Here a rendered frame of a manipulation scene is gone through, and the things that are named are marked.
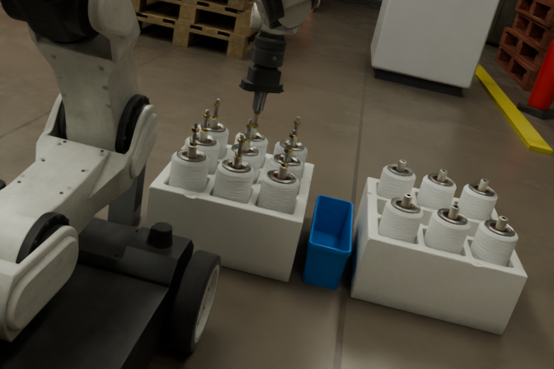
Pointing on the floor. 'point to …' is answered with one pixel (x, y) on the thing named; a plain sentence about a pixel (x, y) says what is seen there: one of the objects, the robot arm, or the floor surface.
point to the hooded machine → (437, 18)
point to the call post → (128, 203)
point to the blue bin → (328, 242)
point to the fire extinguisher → (542, 90)
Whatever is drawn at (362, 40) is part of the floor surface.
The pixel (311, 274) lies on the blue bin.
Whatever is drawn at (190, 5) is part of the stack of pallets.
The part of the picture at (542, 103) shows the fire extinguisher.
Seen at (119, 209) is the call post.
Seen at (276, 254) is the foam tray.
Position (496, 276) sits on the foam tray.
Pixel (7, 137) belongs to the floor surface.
